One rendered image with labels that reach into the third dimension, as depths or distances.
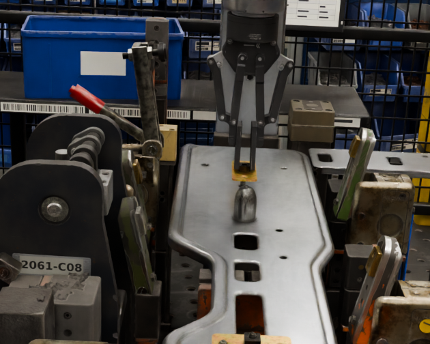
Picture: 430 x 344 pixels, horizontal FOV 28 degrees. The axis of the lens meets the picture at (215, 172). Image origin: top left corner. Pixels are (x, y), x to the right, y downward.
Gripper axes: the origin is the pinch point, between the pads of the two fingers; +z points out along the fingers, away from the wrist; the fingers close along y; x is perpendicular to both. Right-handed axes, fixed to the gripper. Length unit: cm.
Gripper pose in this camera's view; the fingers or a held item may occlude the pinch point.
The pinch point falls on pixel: (245, 145)
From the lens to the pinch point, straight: 130.8
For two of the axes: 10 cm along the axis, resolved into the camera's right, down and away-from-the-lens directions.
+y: 10.0, 0.4, 0.0
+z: -0.4, 9.4, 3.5
